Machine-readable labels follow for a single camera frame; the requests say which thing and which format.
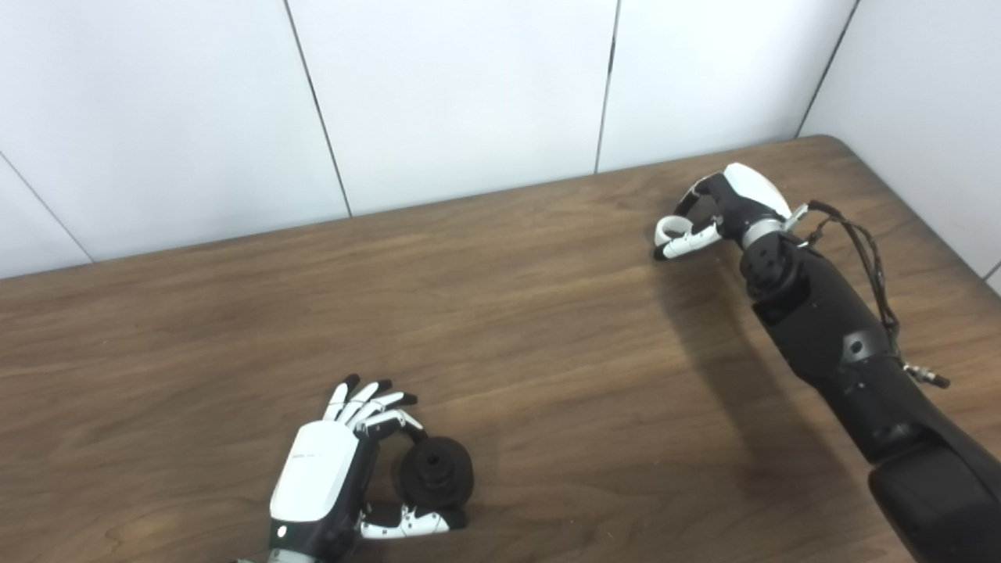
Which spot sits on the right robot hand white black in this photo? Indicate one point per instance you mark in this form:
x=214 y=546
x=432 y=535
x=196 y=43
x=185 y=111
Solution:
x=747 y=191

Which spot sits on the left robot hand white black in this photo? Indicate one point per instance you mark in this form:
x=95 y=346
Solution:
x=313 y=469

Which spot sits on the round black part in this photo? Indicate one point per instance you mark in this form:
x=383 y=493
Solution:
x=438 y=473

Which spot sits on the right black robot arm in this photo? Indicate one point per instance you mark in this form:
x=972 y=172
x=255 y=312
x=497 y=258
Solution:
x=844 y=336

